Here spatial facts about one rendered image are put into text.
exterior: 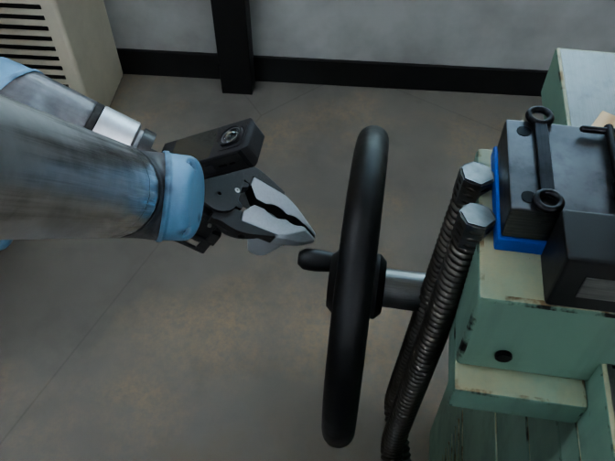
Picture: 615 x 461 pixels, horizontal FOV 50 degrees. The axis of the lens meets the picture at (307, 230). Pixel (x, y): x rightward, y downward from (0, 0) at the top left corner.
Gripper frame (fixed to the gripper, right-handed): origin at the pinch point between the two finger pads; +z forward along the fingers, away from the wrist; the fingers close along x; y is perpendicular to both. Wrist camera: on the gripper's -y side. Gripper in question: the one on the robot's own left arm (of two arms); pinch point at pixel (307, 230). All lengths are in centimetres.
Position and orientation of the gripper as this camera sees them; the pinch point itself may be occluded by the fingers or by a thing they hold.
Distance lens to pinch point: 71.9
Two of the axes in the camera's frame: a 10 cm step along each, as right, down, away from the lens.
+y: -4.9, 4.9, 7.2
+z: 8.6, 4.2, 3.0
